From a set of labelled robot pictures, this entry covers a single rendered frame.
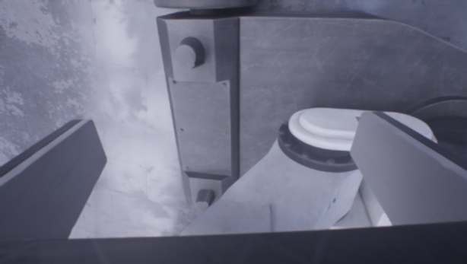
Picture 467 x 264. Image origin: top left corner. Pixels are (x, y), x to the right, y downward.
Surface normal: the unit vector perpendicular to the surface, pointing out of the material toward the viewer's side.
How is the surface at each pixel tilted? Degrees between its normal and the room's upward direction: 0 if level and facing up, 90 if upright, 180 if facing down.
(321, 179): 90
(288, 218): 90
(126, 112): 0
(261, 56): 0
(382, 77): 0
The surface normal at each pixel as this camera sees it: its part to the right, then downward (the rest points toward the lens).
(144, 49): -0.16, 0.52
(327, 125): -0.01, -0.85
